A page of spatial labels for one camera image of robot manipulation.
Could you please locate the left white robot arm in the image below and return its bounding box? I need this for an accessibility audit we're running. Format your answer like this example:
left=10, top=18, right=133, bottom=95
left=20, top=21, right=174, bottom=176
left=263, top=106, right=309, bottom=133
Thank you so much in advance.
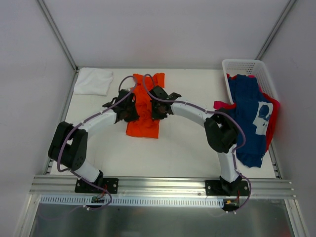
left=48, top=89, right=139, bottom=193

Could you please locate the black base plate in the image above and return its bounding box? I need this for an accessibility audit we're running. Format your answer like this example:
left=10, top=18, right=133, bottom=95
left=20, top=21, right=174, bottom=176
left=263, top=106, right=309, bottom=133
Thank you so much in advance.
left=75, top=177, right=119, bottom=194
left=205, top=180, right=250, bottom=197

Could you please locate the orange t shirt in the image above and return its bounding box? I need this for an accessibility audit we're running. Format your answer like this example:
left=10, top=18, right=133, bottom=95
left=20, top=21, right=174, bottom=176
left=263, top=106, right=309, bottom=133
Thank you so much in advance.
left=126, top=74, right=159, bottom=139

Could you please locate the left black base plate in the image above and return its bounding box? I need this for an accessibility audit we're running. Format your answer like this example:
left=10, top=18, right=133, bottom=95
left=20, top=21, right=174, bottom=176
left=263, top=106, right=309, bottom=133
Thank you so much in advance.
left=75, top=177, right=119, bottom=194

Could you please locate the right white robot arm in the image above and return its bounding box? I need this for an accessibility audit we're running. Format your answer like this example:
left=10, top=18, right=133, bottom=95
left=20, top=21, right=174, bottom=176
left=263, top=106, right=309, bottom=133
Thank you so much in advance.
left=149, top=86, right=242, bottom=196

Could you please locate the white slotted cable duct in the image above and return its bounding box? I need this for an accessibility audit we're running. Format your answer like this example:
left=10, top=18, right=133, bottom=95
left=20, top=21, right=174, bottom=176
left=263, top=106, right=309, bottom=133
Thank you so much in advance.
left=40, top=195, right=224, bottom=208

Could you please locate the aluminium mounting rail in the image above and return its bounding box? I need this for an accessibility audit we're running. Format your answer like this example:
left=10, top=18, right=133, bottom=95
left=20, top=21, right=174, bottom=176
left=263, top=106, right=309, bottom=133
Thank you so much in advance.
left=29, top=174, right=298, bottom=199

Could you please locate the white plastic basket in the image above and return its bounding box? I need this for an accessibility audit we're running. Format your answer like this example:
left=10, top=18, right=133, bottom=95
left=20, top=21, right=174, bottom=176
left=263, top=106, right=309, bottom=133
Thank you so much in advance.
left=222, top=59, right=279, bottom=104

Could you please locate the blue printed t shirt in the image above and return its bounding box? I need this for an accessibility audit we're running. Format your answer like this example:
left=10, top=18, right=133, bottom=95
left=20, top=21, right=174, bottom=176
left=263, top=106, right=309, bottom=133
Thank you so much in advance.
left=223, top=75, right=274, bottom=168

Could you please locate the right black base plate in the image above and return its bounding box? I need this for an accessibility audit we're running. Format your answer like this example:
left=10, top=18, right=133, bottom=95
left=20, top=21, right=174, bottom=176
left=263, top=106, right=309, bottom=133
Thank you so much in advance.
left=205, top=180, right=250, bottom=197

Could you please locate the red t shirt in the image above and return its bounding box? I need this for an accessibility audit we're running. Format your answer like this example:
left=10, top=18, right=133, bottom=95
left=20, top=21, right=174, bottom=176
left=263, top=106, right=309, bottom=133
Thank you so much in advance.
left=214, top=76, right=280, bottom=151

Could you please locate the folded white t shirt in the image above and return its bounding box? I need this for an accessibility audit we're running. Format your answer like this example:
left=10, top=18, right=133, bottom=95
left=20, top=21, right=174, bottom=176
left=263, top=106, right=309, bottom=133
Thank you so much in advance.
left=74, top=68, right=114, bottom=96

